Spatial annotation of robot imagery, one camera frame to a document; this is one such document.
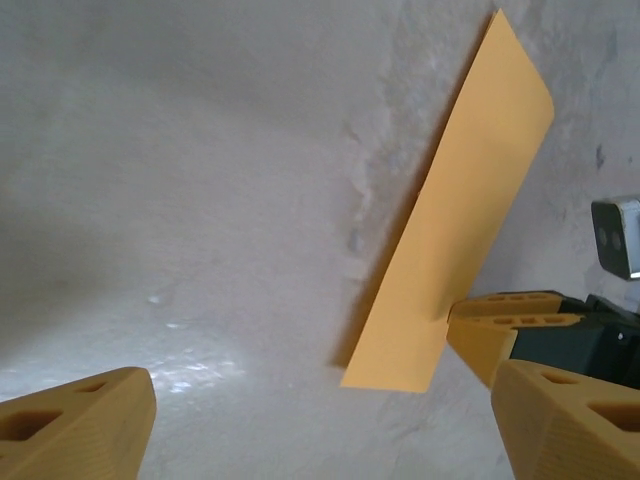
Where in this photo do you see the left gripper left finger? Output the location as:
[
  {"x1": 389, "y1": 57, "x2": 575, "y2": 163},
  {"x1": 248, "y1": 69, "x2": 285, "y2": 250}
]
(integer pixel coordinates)
[{"x1": 0, "y1": 366, "x2": 157, "y2": 480}]

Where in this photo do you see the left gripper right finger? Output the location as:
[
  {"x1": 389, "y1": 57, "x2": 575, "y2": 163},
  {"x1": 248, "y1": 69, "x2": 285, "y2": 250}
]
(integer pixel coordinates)
[{"x1": 492, "y1": 359, "x2": 640, "y2": 480}]

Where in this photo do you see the orange paper sheet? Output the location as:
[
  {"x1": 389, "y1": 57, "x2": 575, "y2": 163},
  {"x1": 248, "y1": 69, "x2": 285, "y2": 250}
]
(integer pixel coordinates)
[{"x1": 338, "y1": 7, "x2": 556, "y2": 394}]

